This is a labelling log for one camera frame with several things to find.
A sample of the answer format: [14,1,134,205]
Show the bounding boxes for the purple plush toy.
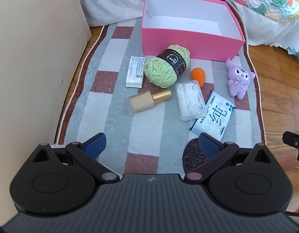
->
[225,59,256,100]

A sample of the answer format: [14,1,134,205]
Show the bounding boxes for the beige cabinet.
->
[0,0,91,225]

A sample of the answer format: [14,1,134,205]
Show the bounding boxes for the blue white wet wipes pack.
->
[190,91,236,141]

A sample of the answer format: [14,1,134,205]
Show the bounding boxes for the clear box of floss picks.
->
[175,80,206,122]

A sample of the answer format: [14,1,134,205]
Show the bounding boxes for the beige foundation bottle gold cap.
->
[124,89,172,115]

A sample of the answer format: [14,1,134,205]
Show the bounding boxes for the white tissue pack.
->
[126,56,145,88]

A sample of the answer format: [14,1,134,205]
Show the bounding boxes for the orange makeup sponge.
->
[190,67,205,87]

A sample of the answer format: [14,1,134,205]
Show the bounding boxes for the green yarn ball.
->
[144,45,190,88]

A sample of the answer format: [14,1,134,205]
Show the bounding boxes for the pink cardboard box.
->
[141,0,245,62]

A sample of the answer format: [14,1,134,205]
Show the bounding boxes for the grey checkered rug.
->
[54,0,267,175]

